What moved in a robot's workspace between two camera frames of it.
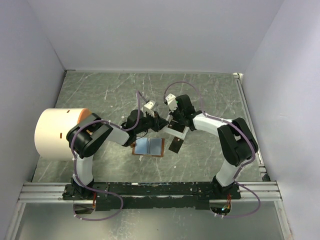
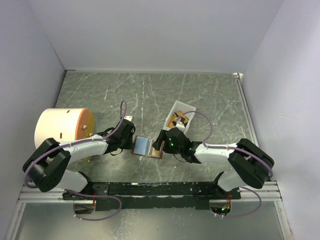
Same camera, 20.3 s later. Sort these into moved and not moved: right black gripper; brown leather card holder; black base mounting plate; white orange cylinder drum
Moved: right black gripper
Not moved: brown leather card holder; black base mounting plate; white orange cylinder drum
